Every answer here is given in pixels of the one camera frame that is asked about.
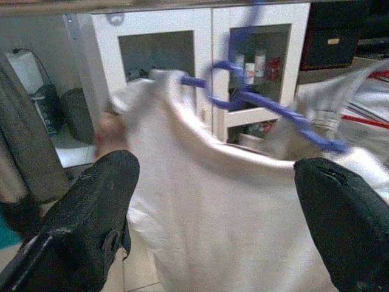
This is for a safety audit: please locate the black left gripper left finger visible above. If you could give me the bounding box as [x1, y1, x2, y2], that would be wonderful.
[0, 149, 140, 292]

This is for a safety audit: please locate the black storage box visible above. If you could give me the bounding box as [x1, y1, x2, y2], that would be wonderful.
[300, 0, 370, 71]

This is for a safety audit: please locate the white printed cup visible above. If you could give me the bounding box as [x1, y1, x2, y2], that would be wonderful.
[254, 54, 266, 77]
[244, 62, 255, 85]

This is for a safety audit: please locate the white shirt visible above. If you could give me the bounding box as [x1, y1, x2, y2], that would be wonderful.
[105, 68, 389, 292]

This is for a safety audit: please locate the white jeans dark stitching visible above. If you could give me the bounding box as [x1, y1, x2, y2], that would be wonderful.
[296, 59, 389, 153]

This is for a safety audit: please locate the white glass-door cabinet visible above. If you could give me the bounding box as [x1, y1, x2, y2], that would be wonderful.
[91, 2, 311, 147]

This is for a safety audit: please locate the grey metal desk leg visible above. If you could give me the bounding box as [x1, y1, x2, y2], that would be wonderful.
[62, 12, 109, 115]

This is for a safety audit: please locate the red mug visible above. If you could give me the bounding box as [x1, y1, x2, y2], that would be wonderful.
[266, 57, 283, 80]

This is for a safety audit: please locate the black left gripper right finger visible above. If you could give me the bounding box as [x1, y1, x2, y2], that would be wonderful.
[294, 157, 389, 292]

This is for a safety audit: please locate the teal floor mat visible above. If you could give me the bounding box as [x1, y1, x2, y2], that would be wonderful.
[0, 203, 24, 252]

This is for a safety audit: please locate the red wire hanger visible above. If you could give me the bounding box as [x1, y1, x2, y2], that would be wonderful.
[342, 69, 389, 130]

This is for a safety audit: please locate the blue plastic hanger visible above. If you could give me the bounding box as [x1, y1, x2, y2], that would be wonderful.
[181, 0, 350, 155]

